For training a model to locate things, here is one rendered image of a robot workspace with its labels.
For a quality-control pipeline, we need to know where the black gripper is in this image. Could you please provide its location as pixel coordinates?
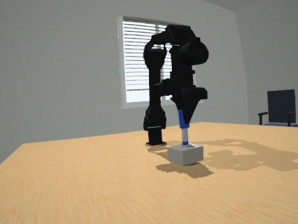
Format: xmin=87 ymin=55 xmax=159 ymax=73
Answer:
xmin=165 ymin=66 xmax=208 ymax=125

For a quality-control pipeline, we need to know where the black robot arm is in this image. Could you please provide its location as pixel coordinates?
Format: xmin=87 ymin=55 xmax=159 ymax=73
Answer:
xmin=143 ymin=24 xmax=209 ymax=146

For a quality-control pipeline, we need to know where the white marker with blue band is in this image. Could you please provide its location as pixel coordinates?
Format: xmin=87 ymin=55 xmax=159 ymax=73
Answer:
xmin=181 ymin=128 xmax=189 ymax=147

